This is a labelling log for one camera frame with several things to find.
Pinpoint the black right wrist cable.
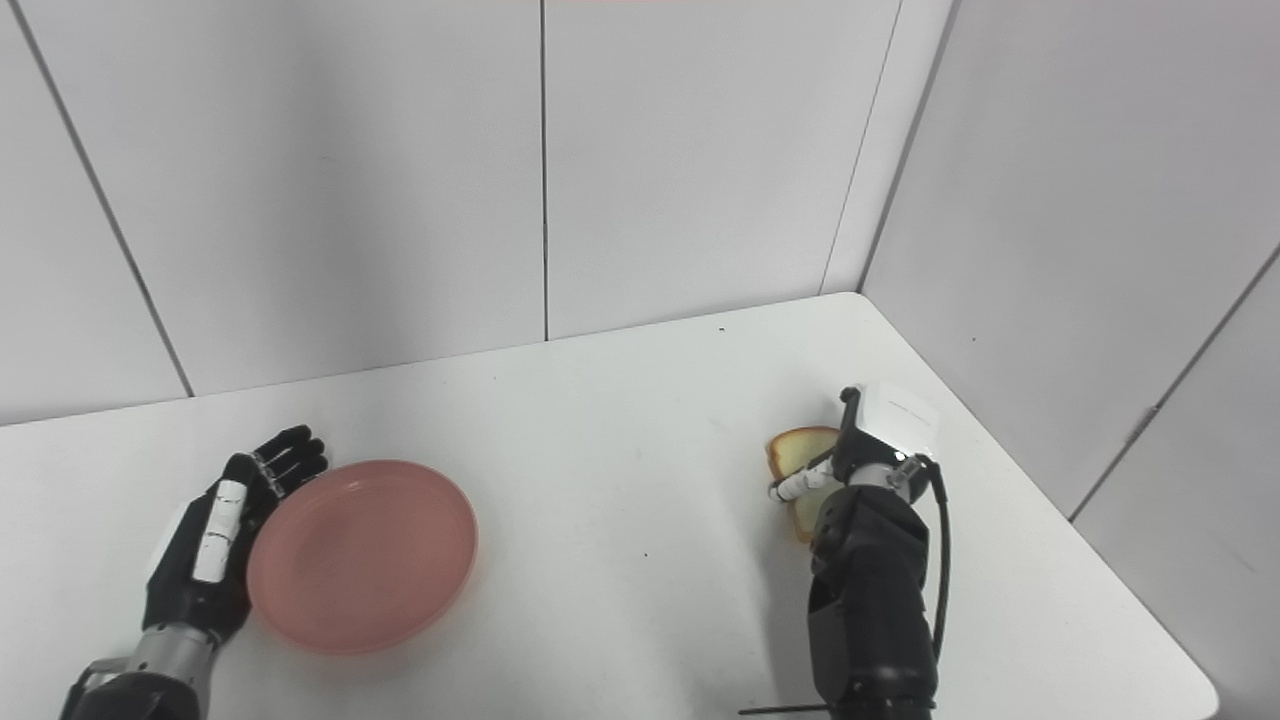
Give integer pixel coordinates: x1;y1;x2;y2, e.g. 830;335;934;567
895;452;953;663

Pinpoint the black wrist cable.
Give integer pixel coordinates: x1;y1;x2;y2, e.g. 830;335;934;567
895;452;953;663
58;658;131;720

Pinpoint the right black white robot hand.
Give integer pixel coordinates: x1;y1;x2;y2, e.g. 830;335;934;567
767;381;942;503

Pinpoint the pink round plate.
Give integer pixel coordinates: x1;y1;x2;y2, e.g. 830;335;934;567
246;459;480;657

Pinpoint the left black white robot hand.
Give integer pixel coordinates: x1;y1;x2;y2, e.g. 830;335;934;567
142;425;330;647

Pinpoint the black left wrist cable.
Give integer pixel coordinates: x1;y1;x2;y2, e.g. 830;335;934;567
58;658;131;720

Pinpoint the slice of white bread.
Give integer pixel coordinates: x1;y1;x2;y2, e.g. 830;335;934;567
765;426;847;544

